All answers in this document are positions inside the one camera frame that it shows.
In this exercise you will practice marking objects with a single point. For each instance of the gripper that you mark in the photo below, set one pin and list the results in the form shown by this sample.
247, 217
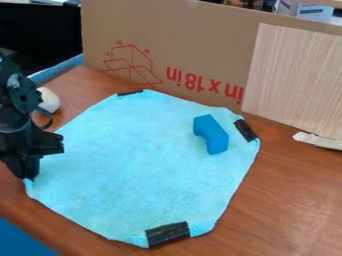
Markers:
26, 150

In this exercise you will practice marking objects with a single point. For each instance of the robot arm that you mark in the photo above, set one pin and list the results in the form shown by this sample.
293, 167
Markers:
20, 100

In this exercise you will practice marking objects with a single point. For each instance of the light blue cloth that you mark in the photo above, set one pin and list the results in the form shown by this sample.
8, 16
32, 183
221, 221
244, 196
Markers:
133, 166

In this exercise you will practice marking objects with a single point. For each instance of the white toy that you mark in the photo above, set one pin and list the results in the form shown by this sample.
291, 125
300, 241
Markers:
50, 99

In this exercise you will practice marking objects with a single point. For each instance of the cardboard box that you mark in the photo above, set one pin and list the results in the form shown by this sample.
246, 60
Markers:
178, 43

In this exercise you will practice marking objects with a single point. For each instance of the blue toy block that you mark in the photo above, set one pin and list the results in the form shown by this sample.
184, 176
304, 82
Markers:
211, 133

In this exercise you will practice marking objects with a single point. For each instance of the white board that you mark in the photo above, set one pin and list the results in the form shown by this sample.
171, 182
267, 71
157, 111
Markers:
294, 76

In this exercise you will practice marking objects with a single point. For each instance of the white crumpled paper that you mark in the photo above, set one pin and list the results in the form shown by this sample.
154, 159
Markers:
318, 139

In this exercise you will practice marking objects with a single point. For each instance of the white box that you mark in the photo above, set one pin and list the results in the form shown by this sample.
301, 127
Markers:
307, 9

